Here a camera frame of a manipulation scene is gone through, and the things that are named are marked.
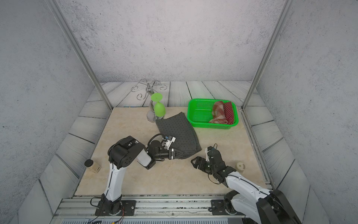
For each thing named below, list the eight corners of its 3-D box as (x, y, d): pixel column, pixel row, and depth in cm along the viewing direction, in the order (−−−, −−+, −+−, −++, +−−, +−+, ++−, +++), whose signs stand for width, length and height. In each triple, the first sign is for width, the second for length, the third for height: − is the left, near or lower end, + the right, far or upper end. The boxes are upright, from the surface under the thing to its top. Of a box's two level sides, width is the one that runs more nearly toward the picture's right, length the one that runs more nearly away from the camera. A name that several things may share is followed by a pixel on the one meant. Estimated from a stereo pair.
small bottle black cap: (91, 172, 87) (82, 166, 80) (94, 166, 90) (86, 159, 82) (99, 172, 87) (91, 166, 79) (102, 166, 90) (94, 159, 82)
